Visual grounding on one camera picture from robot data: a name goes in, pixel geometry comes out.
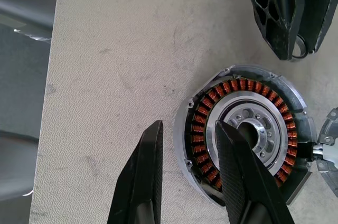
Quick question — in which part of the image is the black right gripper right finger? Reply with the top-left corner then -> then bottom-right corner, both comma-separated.
215,120 -> 296,224

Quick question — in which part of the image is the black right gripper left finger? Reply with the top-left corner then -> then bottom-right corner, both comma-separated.
107,120 -> 164,224

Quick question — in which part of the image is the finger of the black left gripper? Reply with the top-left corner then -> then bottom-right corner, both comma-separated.
245,0 -> 304,61
297,0 -> 338,53

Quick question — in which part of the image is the motor housing with copper coils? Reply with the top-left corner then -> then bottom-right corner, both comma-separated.
173,64 -> 317,208

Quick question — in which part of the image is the round silver motor lid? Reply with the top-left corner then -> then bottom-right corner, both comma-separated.
315,107 -> 338,198

